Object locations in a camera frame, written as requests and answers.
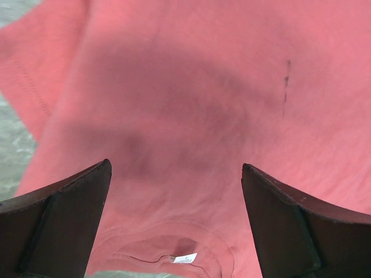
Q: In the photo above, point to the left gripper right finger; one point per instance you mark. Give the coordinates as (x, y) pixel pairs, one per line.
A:
(298, 235)

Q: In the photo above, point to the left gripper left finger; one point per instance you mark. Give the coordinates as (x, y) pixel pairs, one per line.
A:
(50, 232)

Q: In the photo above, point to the salmon pink t shirt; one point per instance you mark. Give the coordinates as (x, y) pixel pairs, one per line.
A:
(178, 95)

